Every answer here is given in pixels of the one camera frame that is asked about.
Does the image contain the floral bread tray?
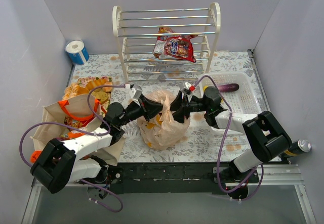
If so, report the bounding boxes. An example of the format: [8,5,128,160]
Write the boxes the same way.
[62,76,113,103]

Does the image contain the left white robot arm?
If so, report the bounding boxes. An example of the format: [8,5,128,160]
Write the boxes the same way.
[30,95,163,193]

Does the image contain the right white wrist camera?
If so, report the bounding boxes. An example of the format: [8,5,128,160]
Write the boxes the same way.
[179,81,195,95]

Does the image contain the purple eggplant toy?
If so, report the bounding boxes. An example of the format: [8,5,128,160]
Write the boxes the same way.
[217,83,239,93]

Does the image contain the white plastic basket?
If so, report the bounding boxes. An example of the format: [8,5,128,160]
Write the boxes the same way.
[198,72,263,133]

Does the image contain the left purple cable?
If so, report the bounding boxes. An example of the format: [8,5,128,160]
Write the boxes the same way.
[19,84,131,213]

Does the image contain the canvas tote bag orange handles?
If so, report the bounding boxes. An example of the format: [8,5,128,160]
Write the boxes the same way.
[32,94,125,166]

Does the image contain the peach plastic grocery bag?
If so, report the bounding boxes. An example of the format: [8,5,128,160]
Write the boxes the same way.
[137,90,190,150]

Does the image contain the metal can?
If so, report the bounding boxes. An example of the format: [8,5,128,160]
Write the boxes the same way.
[280,139,311,158]

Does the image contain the purple cable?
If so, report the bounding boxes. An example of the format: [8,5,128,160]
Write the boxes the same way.
[19,84,131,213]
[192,75,264,201]

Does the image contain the toilet paper roll blue wrap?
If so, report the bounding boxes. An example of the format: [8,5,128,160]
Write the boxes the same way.
[65,40,89,65]

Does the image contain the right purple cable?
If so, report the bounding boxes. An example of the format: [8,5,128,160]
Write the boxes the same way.
[192,75,264,201]

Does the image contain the bread loaf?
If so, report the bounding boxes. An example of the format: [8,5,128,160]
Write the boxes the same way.
[85,79,108,91]

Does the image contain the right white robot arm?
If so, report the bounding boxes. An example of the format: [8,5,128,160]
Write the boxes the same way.
[170,86,292,181]

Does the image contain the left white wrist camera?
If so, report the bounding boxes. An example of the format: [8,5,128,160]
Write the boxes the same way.
[125,83,142,106]

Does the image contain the white metal shelf rack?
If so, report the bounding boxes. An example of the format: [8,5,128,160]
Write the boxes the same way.
[112,3,221,82]

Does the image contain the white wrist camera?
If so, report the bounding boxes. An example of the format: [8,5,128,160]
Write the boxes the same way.
[125,83,142,106]
[179,81,195,95]

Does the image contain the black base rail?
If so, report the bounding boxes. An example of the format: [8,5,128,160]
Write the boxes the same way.
[78,162,259,196]

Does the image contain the red candy bag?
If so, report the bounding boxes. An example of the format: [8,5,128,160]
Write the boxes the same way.
[152,27,197,63]

